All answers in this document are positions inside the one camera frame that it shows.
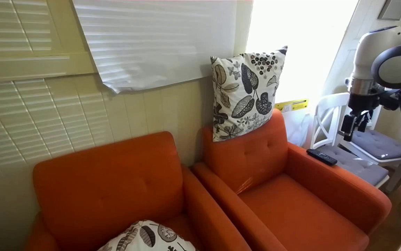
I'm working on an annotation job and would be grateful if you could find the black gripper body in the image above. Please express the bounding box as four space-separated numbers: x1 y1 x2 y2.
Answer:
341 93 379 139

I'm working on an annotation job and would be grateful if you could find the leaf patterned white pillow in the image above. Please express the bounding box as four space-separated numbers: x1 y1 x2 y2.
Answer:
210 46 288 142

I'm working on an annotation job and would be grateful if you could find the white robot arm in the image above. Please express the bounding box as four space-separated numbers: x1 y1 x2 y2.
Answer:
341 26 401 140

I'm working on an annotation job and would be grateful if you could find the far grey seat cushion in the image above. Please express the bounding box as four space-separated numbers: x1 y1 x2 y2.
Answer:
352 129 401 160

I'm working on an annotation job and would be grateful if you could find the grey seat cushion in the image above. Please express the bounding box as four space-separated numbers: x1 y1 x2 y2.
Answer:
319 145 390 187
352 129 401 160

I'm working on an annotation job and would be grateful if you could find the near grey seat cushion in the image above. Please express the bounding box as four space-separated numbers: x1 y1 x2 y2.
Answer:
319 145 390 187

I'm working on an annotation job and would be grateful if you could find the patterned pillow on left armchair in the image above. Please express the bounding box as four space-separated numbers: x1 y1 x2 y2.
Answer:
97 220 196 251

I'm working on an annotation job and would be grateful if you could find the near white wooden chair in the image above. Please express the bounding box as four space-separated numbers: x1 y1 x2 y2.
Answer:
308 92 391 189

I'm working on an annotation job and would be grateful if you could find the black remote control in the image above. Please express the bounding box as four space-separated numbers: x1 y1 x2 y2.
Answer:
306 149 337 166

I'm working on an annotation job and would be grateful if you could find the yellow label strip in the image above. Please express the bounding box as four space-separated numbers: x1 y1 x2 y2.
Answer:
276 99 309 111

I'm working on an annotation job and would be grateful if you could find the right orange armchair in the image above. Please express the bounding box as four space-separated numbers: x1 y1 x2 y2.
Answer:
193 111 391 251

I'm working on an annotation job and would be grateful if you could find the orange armchair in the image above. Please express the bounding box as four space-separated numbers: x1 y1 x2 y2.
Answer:
193 111 391 251
26 132 251 251

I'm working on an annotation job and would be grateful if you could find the left orange armchair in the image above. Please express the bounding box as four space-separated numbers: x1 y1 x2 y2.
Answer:
26 132 251 251

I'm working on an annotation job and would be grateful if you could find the white sheet on wall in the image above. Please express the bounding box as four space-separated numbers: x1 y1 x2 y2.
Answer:
72 0 237 93

